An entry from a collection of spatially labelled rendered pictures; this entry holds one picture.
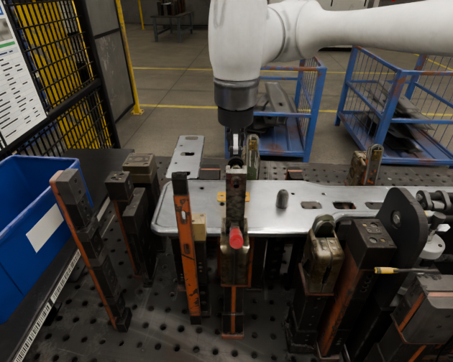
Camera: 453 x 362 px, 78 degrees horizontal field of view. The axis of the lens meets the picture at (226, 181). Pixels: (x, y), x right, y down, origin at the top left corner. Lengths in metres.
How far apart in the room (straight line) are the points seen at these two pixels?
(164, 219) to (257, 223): 0.23
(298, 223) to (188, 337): 0.42
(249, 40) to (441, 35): 0.26
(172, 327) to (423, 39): 0.81
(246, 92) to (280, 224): 0.32
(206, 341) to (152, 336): 0.14
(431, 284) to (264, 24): 0.51
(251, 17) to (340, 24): 0.16
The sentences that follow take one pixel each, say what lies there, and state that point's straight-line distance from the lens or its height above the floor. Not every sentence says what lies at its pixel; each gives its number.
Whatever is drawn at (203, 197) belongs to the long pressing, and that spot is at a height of 1.00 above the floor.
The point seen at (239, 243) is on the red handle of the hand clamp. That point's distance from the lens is 0.45.
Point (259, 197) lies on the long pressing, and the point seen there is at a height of 1.00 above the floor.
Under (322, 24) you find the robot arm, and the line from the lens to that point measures 0.61.
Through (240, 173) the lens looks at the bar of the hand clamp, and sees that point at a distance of 0.47.
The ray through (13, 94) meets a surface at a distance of 0.89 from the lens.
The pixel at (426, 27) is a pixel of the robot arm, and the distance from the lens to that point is 0.43.
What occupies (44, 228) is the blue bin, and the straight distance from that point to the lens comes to 0.63.
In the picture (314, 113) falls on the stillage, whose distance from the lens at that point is 2.55.
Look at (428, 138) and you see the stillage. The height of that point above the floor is 0.17.
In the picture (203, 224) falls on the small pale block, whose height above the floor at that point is 1.06.
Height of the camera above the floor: 1.47
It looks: 35 degrees down
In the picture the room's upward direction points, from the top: straight up
